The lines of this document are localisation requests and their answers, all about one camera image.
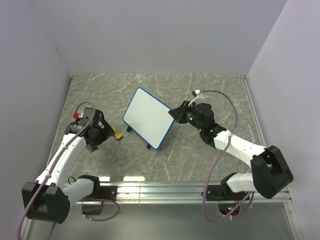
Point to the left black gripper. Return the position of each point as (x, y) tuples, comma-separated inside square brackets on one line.
[(106, 132)]

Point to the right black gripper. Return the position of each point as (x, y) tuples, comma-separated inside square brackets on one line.
[(179, 114)]

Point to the yellow eraser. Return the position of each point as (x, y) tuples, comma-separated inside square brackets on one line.
[(117, 135)]

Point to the blue framed whiteboard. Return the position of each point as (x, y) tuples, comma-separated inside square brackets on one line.
[(148, 117)]

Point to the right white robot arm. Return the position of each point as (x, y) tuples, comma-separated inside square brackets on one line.
[(269, 172)]

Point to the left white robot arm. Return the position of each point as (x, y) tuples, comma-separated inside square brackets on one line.
[(47, 198)]

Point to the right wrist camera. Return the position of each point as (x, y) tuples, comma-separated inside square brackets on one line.
[(197, 95)]

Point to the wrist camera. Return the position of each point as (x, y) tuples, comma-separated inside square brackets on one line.
[(77, 115), (197, 95)]

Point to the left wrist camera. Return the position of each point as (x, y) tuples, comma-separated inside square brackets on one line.
[(77, 115)]

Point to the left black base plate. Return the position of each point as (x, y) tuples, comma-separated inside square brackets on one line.
[(108, 192)]

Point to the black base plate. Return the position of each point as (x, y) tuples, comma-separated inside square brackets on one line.
[(108, 192), (223, 193)]

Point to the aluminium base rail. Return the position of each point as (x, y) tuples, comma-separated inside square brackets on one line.
[(158, 192)]

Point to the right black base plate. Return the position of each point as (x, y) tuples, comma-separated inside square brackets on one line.
[(223, 193)]

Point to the aluminium side rail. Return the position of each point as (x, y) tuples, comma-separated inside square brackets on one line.
[(250, 124)]

